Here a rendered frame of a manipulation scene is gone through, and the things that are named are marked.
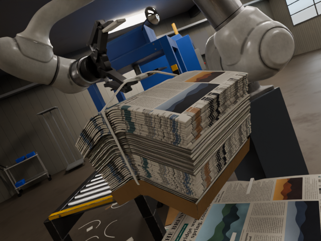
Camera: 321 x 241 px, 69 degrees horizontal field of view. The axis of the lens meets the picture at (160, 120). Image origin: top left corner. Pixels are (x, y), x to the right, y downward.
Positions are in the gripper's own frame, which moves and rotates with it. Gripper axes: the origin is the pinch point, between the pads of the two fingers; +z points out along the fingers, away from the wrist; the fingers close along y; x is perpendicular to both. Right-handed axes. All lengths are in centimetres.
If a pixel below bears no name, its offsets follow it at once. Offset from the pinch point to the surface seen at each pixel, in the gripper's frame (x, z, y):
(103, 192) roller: -4, -63, 56
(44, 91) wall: -214, -622, -35
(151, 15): -128, -98, -35
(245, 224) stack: 4.2, 19.2, 45.9
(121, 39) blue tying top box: -119, -138, -28
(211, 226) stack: 6.8, 11.4, 46.5
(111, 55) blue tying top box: -110, -151, -18
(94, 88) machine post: -86, -166, 6
